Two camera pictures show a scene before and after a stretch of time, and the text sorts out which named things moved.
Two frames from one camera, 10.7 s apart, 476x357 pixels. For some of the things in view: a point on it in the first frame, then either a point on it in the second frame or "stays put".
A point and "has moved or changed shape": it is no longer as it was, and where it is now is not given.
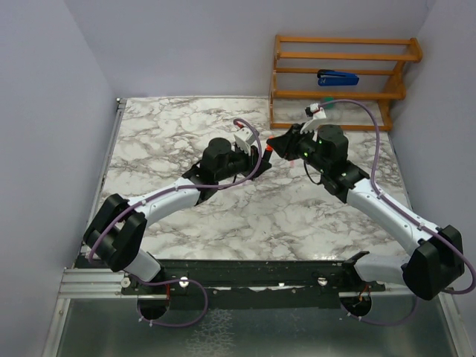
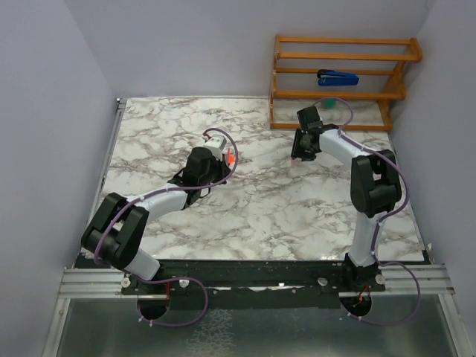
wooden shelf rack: [354, 79] stays put
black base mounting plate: [204, 284] stays put
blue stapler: [331, 77] stays put
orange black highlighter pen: [268, 152] has moved or changed shape
